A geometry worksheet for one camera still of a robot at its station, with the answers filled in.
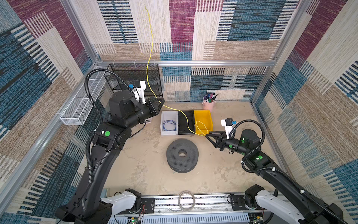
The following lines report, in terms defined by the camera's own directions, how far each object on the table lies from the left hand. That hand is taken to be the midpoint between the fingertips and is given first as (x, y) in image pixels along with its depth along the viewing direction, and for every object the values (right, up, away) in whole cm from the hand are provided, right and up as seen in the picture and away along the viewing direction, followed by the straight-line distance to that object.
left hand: (166, 97), depth 57 cm
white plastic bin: (-4, -7, +47) cm, 47 cm away
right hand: (+19, -18, +14) cm, 30 cm away
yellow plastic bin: (+25, -7, +52) cm, 58 cm away
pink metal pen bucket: (+27, 0, +52) cm, 59 cm away
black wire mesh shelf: (-17, +24, +45) cm, 54 cm away
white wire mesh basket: (-47, +15, +31) cm, 58 cm away
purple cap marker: (+25, +7, +52) cm, 58 cm away
